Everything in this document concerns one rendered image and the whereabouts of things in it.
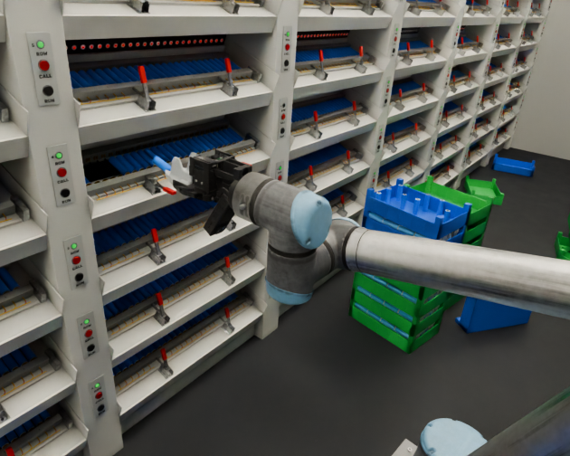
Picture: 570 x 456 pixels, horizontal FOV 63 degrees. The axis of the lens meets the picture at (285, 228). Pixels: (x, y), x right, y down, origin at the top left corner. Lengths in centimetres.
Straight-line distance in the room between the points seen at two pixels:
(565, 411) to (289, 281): 44
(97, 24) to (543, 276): 88
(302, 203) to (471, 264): 29
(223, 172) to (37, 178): 35
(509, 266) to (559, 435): 24
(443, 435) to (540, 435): 42
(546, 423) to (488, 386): 110
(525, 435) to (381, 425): 86
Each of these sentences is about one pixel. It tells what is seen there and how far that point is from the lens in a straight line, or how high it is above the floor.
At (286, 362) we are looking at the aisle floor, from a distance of 172.
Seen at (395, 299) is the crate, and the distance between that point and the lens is 177.
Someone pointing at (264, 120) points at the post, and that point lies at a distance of 143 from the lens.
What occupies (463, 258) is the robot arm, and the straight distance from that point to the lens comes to 81.
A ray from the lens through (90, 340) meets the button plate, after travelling 121.
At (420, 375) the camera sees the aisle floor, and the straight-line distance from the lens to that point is 178.
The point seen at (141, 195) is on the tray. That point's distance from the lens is 115.
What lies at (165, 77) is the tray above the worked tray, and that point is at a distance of 122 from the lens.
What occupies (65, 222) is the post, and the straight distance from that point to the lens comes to 104.
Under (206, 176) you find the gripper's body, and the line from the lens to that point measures 89.
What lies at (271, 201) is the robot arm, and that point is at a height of 85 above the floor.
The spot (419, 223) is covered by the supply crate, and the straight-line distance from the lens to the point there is 160.
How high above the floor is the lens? 117
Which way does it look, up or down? 27 degrees down
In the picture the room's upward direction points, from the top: 4 degrees clockwise
